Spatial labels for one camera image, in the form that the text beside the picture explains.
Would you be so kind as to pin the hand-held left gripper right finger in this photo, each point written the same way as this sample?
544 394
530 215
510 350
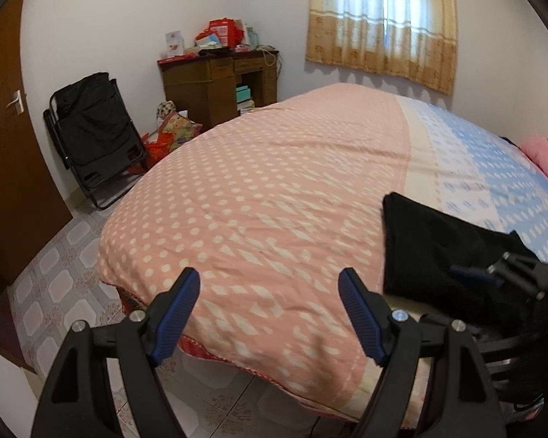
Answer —
360 317

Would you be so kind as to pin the stack of books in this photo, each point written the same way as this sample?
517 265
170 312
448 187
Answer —
246 107

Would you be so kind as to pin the red flat box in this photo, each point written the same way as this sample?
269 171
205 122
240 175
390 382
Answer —
176 58

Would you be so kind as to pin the floral cloth bag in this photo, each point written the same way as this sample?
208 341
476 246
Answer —
166 110

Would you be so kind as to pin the teal box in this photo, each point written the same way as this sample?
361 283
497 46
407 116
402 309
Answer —
243 93

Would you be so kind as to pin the red patterned bed sheet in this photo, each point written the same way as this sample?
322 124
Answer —
201 349

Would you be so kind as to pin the pale teal paper bag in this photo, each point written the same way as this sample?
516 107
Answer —
254 37

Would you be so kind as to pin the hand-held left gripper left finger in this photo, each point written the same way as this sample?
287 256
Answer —
176 317

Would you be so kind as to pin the red white packet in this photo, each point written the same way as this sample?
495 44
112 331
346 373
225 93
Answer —
208 39

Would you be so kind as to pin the beige patterned curtain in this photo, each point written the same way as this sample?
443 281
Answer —
347 50

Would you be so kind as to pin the brown wooden door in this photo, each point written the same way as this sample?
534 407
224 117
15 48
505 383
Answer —
9 169

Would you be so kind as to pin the red plastic bag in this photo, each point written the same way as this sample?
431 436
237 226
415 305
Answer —
157 148

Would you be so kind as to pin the brown wooden desk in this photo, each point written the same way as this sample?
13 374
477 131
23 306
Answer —
187 82

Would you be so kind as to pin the red gift box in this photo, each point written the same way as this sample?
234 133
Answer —
226 32

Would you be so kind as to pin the bed with pink blue quilt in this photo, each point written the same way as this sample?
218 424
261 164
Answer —
278 191

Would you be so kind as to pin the dark sneaker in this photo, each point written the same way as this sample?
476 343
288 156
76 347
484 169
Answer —
527 408

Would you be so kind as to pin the patterned gift bag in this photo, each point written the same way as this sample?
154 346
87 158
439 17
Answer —
180 130

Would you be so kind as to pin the black folding chair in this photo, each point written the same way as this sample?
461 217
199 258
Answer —
91 118

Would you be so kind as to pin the white card box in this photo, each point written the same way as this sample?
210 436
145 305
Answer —
174 43

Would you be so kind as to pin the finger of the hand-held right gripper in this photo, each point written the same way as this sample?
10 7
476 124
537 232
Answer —
520 271

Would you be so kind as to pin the black pants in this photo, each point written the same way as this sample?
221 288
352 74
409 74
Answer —
429 246

